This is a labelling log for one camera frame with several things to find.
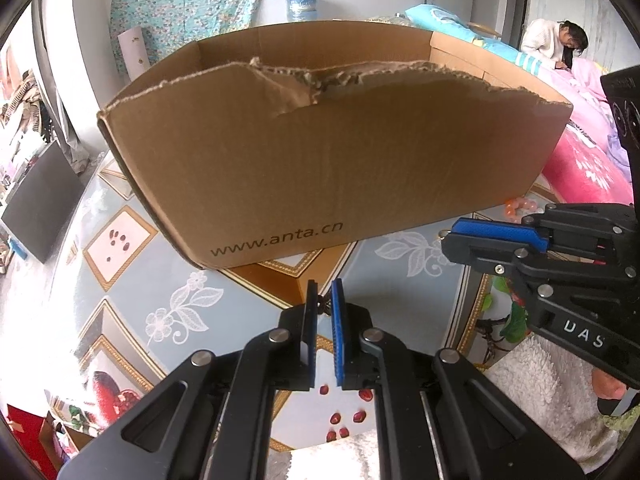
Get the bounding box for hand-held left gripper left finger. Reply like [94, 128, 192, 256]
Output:
[57, 280, 321, 480]

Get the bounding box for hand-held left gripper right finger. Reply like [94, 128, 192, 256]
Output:
[331, 278, 586, 480]

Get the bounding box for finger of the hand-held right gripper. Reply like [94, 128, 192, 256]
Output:
[440, 232, 640, 321]
[452, 203, 640, 253]

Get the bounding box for orange translucent bead bracelet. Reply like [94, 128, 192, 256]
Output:
[504, 198, 545, 219]

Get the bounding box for brown cardboard box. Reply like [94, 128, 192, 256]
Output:
[96, 20, 573, 271]

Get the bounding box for person's right hand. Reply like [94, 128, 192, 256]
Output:
[591, 366, 630, 402]

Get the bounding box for white fleece clothing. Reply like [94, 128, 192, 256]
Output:
[482, 332, 621, 473]

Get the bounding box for pink blanket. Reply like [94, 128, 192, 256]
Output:
[537, 55, 636, 206]

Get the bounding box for fruit print tablecloth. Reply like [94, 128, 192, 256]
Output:
[42, 152, 566, 461]

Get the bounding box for light blue pillow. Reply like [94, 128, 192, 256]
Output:
[402, 4, 543, 73]

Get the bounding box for small open cardboard box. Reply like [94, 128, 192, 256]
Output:
[39, 410, 93, 466]

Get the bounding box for blue water jug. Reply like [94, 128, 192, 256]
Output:
[286, 0, 319, 23]

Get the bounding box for grey flat board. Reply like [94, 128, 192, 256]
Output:
[0, 140, 86, 263]

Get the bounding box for white rolled paper tube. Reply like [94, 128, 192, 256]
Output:
[117, 27, 151, 81]

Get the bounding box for teal floral hanging cloth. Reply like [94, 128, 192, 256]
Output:
[110, 0, 276, 78]

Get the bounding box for cluttered storage rack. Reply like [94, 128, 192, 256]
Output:
[0, 40, 76, 181]

